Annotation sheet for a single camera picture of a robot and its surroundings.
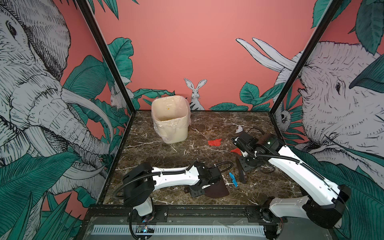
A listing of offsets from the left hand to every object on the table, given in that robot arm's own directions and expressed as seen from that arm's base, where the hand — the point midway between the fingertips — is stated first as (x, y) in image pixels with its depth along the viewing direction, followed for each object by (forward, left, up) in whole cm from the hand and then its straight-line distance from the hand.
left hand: (194, 187), depth 78 cm
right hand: (+5, -24, +16) cm, 29 cm away
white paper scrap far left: (+41, -35, -4) cm, 54 cm away
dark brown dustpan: (-1, -13, -2) cm, 13 cm away
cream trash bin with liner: (+47, +14, +6) cm, 49 cm away
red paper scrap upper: (+30, -16, -4) cm, 35 cm away
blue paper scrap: (+4, -23, -4) cm, 24 cm away
